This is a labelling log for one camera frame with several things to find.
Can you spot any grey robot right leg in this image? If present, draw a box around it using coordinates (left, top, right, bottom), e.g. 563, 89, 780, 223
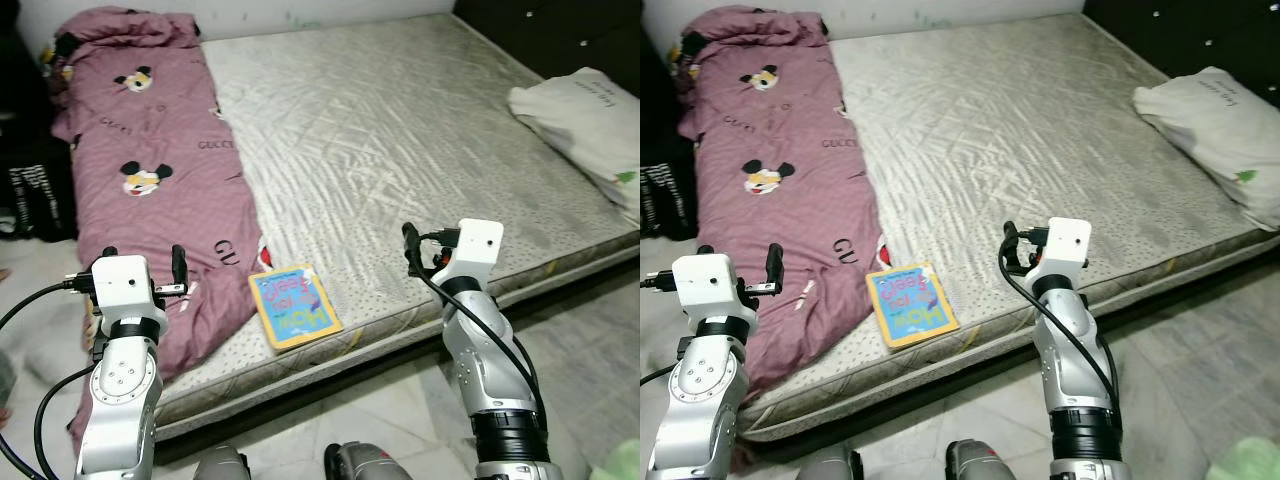
325, 440, 413, 480
945, 438, 1013, 480

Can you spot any white pillow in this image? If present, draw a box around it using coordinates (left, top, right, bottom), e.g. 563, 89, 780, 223
1133, 65, 1280, 231
507, 67, 641, 226

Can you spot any black furniture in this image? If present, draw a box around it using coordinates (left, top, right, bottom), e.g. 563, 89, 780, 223
0, 0, 61, 136
640, 40, 686, 166

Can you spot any black tufted headboard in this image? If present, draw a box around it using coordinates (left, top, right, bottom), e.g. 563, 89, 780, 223
1082, 0, 1280, 106
452, 0, 641, 96

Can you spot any beige quilted mattress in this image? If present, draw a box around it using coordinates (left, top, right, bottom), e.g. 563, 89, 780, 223
740, 12, 1280, 441
150, 12, 641, 441

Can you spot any colourful children's book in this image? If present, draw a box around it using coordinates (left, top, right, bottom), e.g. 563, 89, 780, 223
865, 262, 959, 349
248, 263, 344, 351

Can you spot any grey robot leg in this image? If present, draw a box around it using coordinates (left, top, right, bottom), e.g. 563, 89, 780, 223
193, 445, 251, 480
945, 438, 1013, 480
795, 445, 866, 480
325, 440, 413, 480

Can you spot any purple cartoon mouse quilt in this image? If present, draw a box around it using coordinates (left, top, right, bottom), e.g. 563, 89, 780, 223
672, 5, 891, 401
50, 5, 266, 451

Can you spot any grey robot left leg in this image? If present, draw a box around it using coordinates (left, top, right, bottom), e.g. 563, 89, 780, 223
795, 445, 866, 480
193, 445, 251, 480

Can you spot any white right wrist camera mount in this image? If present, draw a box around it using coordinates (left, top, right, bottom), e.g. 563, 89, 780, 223
1028, 217, 1093, 291
440, 220, 504, 293

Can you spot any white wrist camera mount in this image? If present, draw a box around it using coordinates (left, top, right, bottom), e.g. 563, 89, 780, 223
88, 255, 166, 336
440, 220, 504, 293
672, 253, 751, 336
1028, 217, 1093, 291

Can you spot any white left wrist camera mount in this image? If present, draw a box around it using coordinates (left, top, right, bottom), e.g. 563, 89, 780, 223
672, 253, 751, 336
88, 255, 166, 336

